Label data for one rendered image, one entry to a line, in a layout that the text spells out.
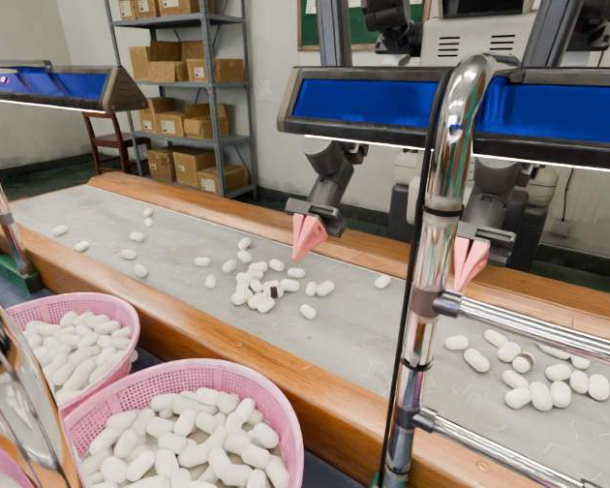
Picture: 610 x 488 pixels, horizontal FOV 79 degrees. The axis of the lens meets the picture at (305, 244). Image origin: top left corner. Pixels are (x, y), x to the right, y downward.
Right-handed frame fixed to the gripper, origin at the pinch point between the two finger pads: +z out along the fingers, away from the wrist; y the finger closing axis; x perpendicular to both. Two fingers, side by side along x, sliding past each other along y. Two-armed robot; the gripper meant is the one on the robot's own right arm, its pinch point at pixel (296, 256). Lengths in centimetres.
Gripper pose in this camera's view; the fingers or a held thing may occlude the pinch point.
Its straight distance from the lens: 63.8
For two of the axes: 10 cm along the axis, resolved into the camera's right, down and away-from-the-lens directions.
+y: 8.4, 2.4, -4.9
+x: 3.6, 4.4, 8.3
